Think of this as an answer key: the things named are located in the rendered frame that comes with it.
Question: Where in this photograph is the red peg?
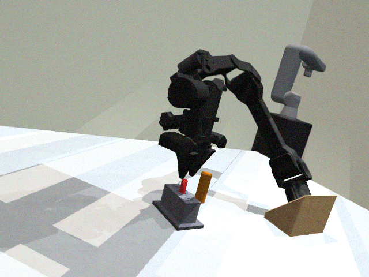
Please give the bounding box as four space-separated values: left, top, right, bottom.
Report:
179 179 188 194

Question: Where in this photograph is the orange cylinder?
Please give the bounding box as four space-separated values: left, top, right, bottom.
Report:
195 171 212 204

